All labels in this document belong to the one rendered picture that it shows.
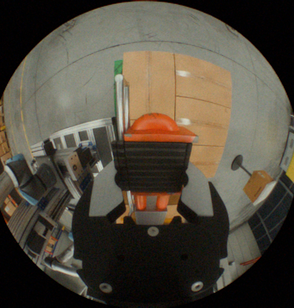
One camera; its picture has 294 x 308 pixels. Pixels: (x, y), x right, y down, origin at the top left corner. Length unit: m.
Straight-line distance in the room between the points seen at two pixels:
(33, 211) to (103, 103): 1.39
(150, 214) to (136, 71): 0.83
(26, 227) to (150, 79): 1.32
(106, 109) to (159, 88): 0.85
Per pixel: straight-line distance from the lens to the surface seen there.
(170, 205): 0.45
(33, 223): 0.84
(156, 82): 0.80
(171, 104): 0.79
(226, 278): 1.86
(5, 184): 0.53
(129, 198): 0.16
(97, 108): 1.49
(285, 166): 7.44
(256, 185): 1.93
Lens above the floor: 1.32
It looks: 63 degrees down
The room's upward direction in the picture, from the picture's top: 177 degrees counter-clockwise
